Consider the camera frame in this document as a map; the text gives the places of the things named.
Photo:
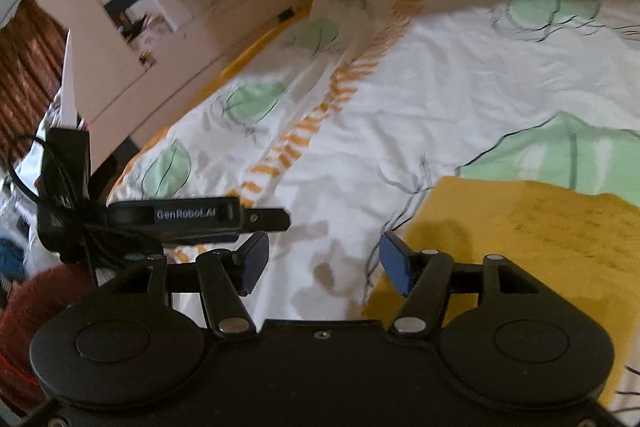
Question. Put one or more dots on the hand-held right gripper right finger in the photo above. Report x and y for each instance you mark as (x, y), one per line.
(395, 263)

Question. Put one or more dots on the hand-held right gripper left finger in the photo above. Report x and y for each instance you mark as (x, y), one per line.
(254, 263)

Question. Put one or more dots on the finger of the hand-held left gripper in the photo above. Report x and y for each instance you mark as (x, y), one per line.
(270, 219)

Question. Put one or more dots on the mustard yellow garment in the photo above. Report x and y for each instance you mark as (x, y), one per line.
(525, 237)

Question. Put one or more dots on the person's left forearm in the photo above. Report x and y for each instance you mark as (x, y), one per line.
(30, 322)

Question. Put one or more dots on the white cabinet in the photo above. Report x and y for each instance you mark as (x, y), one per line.
(115, 97)

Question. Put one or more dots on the blue cloth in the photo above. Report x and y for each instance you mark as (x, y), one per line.
(10, 257)

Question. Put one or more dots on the white leaf-print blanket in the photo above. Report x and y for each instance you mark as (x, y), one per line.
(450, 82)

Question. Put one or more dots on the brown curtain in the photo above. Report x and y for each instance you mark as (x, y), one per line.
(25, 72)

